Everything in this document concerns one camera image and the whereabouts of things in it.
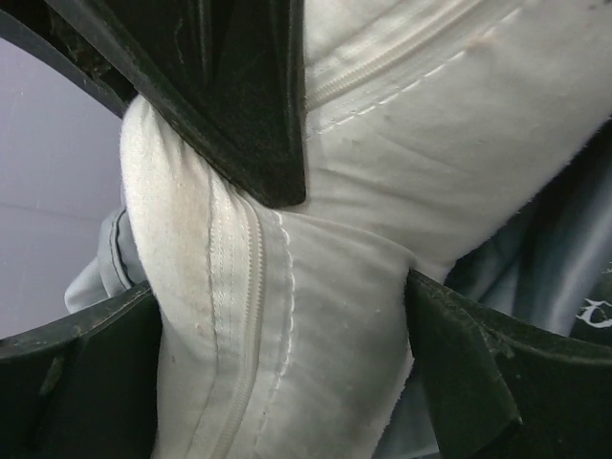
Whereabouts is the white pillow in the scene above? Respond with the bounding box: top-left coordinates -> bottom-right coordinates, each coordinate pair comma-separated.
120,1 -> 611,458

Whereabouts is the grey pillowcase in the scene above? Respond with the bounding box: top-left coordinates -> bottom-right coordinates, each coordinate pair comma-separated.
65,120 -> 611,458

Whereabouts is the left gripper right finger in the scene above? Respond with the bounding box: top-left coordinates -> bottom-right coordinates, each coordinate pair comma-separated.
405,271 -> 611,458

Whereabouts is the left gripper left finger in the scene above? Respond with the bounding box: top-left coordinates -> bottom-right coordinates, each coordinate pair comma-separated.
1,283 -> 162,458

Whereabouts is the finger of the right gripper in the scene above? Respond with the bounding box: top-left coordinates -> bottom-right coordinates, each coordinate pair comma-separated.
1,0 -> 306,208

